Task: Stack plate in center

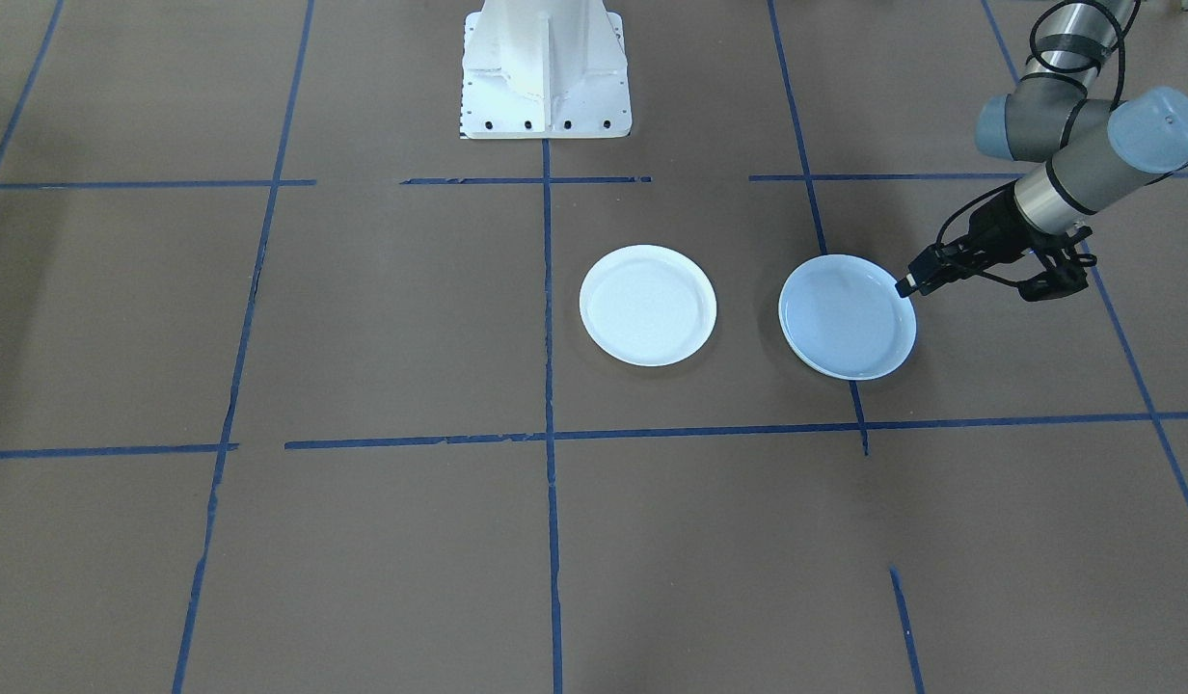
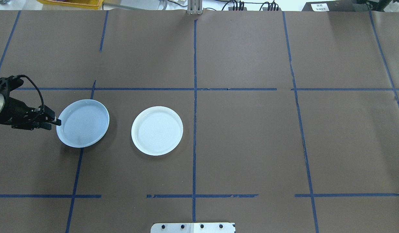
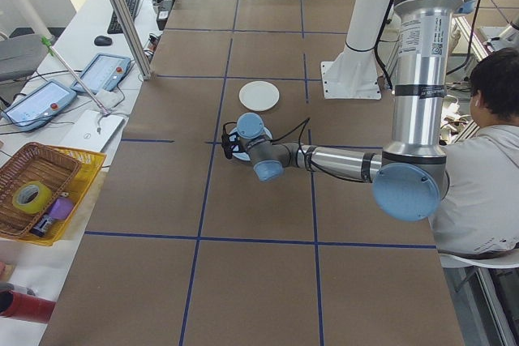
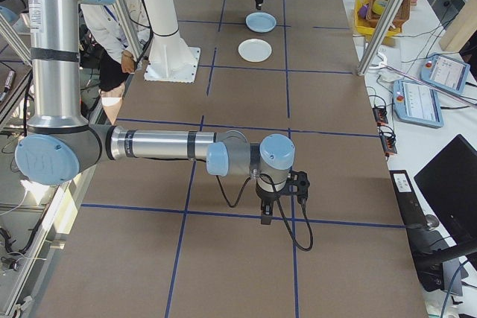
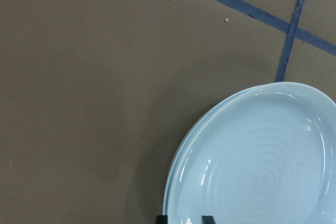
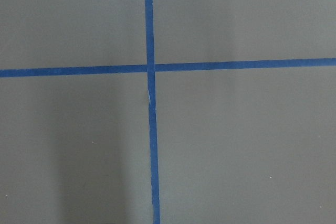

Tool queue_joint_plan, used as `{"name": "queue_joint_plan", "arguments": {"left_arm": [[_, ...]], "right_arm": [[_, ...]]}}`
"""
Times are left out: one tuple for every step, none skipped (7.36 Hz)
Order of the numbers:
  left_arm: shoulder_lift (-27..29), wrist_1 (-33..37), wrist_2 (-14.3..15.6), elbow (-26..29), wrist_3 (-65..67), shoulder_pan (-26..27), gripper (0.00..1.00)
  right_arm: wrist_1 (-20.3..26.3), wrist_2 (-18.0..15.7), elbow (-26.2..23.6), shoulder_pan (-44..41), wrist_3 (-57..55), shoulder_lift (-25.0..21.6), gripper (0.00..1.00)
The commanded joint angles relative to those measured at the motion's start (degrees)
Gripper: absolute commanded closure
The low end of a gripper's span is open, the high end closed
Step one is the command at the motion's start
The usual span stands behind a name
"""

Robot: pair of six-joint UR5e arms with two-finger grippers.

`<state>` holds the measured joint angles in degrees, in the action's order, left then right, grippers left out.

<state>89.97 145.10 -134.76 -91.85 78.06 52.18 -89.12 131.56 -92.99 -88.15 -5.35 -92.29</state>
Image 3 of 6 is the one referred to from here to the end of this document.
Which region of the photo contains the pale grey-green round plate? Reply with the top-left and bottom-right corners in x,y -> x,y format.
226,126 -> 274,162

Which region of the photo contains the white round plate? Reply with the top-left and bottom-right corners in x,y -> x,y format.
238,80 -> 281,113

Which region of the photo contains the white cloth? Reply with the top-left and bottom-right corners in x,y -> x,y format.
94,88 -> 126,111

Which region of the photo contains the silver laptop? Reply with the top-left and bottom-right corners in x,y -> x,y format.
58,108 -> 127,156

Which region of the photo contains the yellow plastic tray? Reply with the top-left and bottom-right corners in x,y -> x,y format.
0,143 -> 108,247

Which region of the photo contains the black box with white label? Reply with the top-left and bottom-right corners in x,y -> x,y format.
155,0 -> 176,32

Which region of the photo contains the blue teach pendant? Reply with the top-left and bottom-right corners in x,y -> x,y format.
0,79 -> 79,134
70,52 -> 135,95

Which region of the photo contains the thin rod with green clip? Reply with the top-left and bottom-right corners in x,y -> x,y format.
39,36 -> 114,117

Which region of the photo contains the black keyboard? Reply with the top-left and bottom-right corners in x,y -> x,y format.
106,0 -> 142,36

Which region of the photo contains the purple block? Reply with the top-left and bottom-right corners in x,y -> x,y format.
45,197 -> 75,222

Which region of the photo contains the white side desk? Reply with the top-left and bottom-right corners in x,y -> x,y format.
0,0 -> 198,346

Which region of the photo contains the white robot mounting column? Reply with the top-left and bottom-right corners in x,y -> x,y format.
342,0 -> 397,56

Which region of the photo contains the brown wicker basket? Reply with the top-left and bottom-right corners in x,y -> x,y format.
0,141 -> 84,239

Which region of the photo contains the small dark device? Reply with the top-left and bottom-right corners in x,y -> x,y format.
29,215 -> 57,238

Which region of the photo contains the yellowish tape roll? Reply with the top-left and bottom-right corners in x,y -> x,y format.
12,180 -> 54,216

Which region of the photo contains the grey office chair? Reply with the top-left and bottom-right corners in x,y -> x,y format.
0,32 -> 50,84

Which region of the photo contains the person in grey hoodie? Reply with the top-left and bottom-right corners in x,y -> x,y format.
428,47 -> 519,261

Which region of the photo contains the red cylinder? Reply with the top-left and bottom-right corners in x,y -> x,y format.
0,288 -> 57,326

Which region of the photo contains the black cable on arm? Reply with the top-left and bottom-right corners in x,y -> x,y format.
278,116 -> 368,184

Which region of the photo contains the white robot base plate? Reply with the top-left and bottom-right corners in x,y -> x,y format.
320,52 -> 384,101

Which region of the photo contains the aluminium frame post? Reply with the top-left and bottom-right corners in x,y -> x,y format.
90,0 -> 154,81

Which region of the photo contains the black cable beside column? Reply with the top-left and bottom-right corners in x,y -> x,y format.
373,0 -> 397,92

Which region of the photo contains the black hanging cable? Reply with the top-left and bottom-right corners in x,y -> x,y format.
444,0 -> 488,77

